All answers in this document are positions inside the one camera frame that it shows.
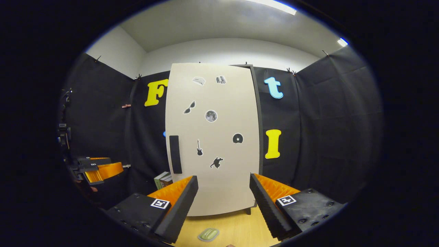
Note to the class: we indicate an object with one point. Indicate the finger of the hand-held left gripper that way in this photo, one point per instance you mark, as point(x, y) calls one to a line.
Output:
point(90, 167)
point(91, 161)

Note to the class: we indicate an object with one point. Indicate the beige cabinet door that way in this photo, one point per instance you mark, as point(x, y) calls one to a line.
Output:
point(219, 96)

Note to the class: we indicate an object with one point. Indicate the ceiling light strip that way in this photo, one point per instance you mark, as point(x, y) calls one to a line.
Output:
point(342, 42)
point(274, 6)

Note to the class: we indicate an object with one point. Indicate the grey coaster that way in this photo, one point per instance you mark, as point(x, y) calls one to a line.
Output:
point(199, 237)

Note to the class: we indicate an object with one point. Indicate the black backdrop cloth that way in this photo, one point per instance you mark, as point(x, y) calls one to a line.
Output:
point(325, 120)

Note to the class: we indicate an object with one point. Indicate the grey cabinet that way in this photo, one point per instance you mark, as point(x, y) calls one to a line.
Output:
point(259, 120)

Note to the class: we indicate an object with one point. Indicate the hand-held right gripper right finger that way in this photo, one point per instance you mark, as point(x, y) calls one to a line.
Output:
point(267, 207)

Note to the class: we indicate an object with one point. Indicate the green book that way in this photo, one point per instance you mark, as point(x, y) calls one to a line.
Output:
point(158, 181)

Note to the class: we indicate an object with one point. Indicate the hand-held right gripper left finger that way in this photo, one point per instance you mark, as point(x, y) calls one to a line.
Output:
point(178, 209)

